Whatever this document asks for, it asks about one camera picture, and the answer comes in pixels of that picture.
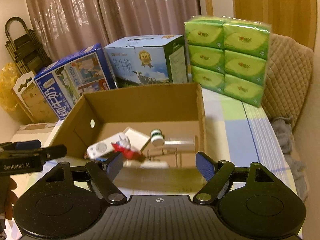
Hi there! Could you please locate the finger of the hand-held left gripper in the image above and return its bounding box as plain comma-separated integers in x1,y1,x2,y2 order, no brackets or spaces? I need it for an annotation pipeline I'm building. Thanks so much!
0,140,41,152
37,144,68,162

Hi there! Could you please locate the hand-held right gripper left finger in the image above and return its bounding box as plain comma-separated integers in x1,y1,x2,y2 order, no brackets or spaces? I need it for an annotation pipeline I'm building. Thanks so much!
40,151,128,205

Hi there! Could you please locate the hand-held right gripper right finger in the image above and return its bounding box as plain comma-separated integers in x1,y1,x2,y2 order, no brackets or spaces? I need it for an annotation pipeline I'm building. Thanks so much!
192,151,281,205

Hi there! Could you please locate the red white cat figure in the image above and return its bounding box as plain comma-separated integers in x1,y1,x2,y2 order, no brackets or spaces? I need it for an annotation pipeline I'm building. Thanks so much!
110,135,146,161

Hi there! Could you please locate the white remote control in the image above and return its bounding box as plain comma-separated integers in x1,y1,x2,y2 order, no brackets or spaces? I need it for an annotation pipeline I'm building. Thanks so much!
87,132,126,160

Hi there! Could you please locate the metal wire rack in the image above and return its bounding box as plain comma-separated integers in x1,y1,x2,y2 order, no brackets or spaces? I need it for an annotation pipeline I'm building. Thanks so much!
147,147,181,168

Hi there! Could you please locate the clear plastic bottle cream lid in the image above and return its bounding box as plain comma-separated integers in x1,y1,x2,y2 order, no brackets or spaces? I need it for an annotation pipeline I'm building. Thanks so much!
163,135,196,147

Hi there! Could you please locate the white box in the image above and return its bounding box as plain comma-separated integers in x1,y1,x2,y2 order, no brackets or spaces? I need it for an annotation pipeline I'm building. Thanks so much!
123,127,151,153

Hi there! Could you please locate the small green and white bottle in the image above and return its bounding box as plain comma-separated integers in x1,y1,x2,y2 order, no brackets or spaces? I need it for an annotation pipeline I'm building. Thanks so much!
150,129,165,146

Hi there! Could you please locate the person's left hand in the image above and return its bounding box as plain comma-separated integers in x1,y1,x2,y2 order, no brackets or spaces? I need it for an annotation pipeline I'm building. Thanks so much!
0,177,18,221

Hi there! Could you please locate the printed brown cardboard box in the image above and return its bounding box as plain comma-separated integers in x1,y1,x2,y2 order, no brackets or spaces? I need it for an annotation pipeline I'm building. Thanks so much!
15,81,58,123

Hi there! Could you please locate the yellow plastic bag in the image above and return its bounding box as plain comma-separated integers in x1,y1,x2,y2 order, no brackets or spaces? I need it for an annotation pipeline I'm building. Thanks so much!
0,62,21,111

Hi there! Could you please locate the white cardboard hanger piece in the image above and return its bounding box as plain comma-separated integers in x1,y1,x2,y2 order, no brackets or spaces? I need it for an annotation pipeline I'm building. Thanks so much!
12,71,37,98

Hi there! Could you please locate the dark blue milk carton box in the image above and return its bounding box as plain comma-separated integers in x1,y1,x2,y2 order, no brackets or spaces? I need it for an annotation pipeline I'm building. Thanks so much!
33,43,118,121

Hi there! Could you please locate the grey cloth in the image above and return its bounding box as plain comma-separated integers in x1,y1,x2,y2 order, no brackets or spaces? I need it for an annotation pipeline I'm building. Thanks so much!
271,116,308,201

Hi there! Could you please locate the black folding cart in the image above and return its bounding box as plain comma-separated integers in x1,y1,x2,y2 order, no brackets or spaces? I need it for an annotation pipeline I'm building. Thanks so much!
5,17,53,71

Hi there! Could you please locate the light blue milk carton box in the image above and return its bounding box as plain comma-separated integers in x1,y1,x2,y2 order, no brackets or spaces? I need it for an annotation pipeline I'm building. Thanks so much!
103,34,190,88

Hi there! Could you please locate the pack of green tissue packets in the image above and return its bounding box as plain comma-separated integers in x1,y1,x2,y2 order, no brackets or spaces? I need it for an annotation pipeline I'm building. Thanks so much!
184,15,272,108

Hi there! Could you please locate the chair with quilted beige cover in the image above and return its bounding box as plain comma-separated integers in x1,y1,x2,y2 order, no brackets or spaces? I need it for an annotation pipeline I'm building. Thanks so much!
260,33,315,131

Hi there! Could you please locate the pinkish brown curtain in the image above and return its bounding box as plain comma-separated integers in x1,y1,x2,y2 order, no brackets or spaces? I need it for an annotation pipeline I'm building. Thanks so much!
22,0,202,63

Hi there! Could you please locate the wooden door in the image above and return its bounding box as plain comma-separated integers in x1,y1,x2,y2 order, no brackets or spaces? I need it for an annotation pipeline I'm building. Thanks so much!
231,0,320,53

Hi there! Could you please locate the white wardrobe with wooden handles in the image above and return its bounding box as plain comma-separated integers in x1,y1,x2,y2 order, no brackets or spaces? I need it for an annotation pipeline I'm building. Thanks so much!
197,0,234,23

